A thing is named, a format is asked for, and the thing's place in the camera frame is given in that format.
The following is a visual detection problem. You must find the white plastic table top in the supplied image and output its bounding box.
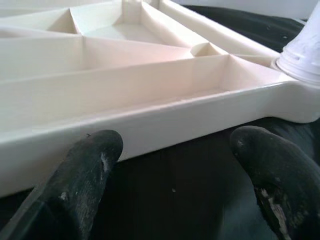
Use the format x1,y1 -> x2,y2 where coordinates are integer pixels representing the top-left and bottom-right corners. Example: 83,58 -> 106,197
0,0 -> 320,199

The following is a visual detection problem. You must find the white plastic table leg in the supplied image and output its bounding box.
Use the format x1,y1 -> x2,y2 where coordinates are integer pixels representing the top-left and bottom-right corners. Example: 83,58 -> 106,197
273,0 -> 320,85

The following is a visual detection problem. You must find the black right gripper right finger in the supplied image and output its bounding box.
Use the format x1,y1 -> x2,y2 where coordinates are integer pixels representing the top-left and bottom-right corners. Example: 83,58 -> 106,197
229,125 -> 320,240

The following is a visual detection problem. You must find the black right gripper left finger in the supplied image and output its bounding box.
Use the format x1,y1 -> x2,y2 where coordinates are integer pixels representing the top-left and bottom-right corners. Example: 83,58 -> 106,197
0,129 -> 124,240

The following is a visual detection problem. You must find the black cloth table cover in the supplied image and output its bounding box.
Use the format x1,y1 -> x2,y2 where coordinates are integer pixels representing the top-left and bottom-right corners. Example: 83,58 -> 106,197
0,4 -> 320,240

